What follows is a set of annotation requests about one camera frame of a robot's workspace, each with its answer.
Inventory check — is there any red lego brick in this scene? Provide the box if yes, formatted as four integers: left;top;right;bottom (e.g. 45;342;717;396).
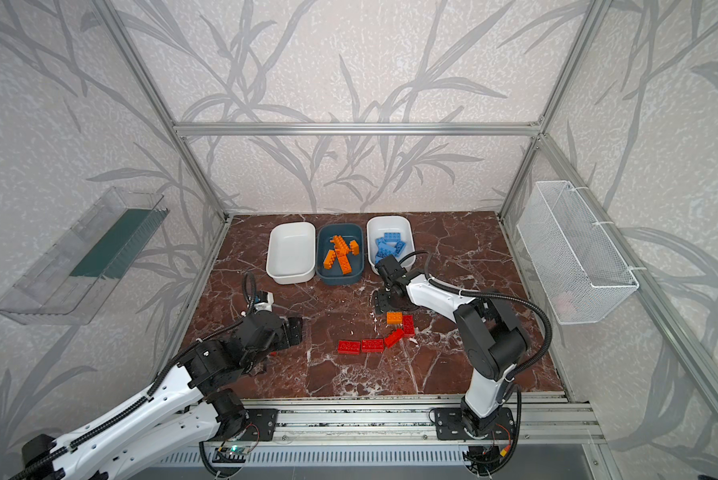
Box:
402;315;416;338
384;329;405;349
337;340;362;355
361;338;386;353

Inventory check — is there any long orange lego brick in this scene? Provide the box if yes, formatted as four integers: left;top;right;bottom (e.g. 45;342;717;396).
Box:
332;235;351;262

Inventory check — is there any blue lego brick front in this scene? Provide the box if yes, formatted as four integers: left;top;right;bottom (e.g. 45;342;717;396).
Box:
394;240;406;258

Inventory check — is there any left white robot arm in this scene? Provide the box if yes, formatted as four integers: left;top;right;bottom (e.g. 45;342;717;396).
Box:
15;273;303;479

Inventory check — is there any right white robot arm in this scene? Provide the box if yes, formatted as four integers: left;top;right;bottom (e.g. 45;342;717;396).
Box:
375;256;553;439

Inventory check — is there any right white plastic bin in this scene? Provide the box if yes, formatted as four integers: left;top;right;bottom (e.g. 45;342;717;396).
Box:
366;215;415;274

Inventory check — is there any white plastic bin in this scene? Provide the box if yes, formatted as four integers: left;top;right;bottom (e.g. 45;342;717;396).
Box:
366;215;415;274
266;222;317;285

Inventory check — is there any teal plastic bin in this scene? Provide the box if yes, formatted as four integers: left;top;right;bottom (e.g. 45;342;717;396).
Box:
316;223;366;286

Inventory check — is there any left white plastic bin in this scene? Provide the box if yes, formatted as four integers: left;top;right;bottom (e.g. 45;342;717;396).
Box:
266;222;317;285

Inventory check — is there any left green circuit board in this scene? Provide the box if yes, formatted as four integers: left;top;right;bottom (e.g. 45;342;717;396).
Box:
212;445;250;465

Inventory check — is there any right wiring bundle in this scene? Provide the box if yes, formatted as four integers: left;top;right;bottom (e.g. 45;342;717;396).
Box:
463;442;519;475

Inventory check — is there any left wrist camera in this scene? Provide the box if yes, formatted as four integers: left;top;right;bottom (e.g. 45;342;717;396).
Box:
252;291;274;312

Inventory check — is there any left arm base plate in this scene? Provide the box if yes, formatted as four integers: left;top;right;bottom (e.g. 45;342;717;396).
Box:
230;408;279;443

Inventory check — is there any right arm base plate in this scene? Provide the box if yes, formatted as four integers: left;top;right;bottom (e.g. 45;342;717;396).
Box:
429;407;516;441

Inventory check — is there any white wire mesh basket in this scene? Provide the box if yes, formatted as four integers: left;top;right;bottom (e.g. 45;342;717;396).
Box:
517;180;639;325

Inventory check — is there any clear plastic wall tray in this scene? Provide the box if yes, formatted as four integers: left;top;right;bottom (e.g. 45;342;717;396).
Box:
0;187;170;326

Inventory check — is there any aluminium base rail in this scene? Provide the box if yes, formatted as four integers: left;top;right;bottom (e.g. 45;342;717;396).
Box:
244;392;606;447

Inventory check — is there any aluminium cage frame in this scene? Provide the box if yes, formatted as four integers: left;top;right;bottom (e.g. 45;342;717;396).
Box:
91;0;718;445

